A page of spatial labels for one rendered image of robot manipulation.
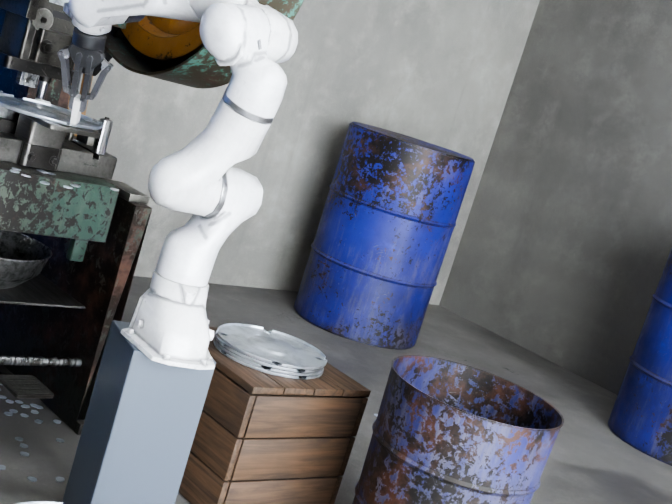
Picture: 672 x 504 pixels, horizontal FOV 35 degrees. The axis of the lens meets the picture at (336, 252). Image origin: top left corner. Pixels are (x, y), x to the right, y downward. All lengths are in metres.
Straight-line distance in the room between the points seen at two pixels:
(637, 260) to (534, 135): 0.91
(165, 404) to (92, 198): 0.70
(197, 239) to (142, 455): 0.46
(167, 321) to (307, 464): 0.70
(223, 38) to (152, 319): 0.58
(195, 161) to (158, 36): 0.91
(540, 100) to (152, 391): 3.87
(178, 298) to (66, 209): 0.61
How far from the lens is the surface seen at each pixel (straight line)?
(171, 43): 2.91
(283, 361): 2.62
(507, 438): 2.36
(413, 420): 2.38
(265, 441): 2.56
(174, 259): 2.17
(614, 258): 5.35
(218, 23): 2.05
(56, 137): 2.70
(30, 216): 2.66
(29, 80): 2.81
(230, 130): 2.09
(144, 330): 2.20
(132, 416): 2.21
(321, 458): 2.70
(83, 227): 2.73
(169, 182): 2.10
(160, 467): 2.28
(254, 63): 2.07
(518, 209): 5.70
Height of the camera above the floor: 1.10
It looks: 10 degrees down
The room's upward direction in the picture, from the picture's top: 17 degrees clockwise
